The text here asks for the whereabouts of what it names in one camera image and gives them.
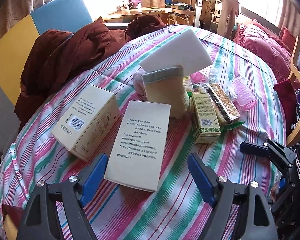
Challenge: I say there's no cracker packet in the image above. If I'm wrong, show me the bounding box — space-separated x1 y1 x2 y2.
193 83 244 133

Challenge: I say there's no green small carton box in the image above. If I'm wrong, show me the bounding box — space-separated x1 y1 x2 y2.
190 93 221 144

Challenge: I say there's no white carton box with barcode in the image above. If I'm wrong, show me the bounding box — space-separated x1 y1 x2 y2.
51 85 120 161

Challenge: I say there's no white carton box with text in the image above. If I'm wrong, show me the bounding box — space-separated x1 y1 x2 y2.
104 101 171 192

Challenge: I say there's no cream sock grey cuff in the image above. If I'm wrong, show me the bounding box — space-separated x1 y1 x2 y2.
142 66 190 119

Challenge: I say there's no white foam block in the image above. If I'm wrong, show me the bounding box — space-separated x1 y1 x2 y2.
140 29 213 76

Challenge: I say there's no striped pink green tablecloth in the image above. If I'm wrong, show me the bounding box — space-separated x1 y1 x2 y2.
0 25 286 239

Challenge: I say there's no pink bed quilt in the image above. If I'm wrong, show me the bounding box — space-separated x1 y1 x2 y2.
233 20 300 135

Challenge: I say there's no dark red jacket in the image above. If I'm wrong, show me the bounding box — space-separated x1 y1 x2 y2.
14 15 166 127

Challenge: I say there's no grey yellow blue chair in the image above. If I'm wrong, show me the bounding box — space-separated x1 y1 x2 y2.
0 0 92 152

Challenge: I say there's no person in pink clothes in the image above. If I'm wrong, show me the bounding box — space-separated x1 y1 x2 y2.
217 0 241 39

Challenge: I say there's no wooden desk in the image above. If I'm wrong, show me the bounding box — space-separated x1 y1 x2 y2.
102 8 172 21

